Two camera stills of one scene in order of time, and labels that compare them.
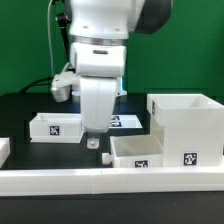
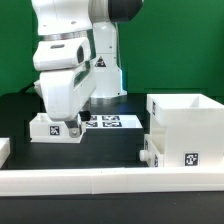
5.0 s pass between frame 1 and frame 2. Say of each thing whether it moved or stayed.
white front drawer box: moved
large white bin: stayed
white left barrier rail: stayed
